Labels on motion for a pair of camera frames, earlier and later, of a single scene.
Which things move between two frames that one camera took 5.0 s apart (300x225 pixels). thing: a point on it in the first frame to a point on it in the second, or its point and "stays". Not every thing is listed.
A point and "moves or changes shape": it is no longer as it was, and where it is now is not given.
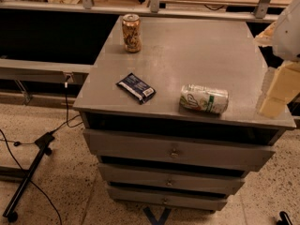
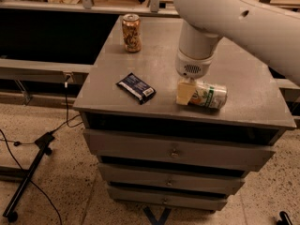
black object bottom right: x=285 y=218 stays
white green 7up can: x=202 y=98 moves or changes shape
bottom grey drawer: x=178 y=199 stays
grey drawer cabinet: x=170 y=111 stays
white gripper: x=289 y=37 to x=191 y=66
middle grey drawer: x=124 y=174 stays
